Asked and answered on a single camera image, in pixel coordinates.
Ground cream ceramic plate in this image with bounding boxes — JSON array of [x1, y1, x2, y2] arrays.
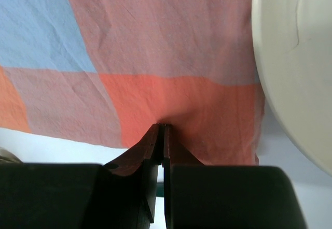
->
[[252, 0, 331, 173]]

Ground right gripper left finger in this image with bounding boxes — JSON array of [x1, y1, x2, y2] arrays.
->
[[1, 124, 160, 228]]

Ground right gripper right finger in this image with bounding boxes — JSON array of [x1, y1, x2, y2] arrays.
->
[[163, 125, 307, 228]]

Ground checkered orange blue cloth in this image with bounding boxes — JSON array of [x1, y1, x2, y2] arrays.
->
[[1, 0, 265, 165]]

